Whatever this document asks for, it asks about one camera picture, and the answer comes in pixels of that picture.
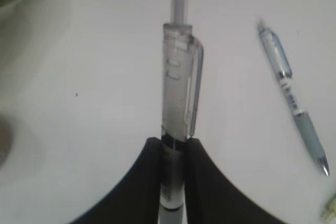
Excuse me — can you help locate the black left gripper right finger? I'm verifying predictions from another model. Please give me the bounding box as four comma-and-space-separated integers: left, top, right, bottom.
184, 138, 284, 223

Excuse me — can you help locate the blue grip ballpoint pen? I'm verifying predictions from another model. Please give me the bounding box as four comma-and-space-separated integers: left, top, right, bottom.
257, 21, 330, 177

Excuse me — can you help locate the grey grip ballpoint pen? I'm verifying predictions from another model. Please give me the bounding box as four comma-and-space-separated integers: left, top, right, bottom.
159, 0, 204, 223

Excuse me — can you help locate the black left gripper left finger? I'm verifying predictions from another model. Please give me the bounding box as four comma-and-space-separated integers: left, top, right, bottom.
73, 137, 161, 224

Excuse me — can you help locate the white beige ballpoint pen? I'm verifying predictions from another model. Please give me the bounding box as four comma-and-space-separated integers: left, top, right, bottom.
321, 195, 335, 223

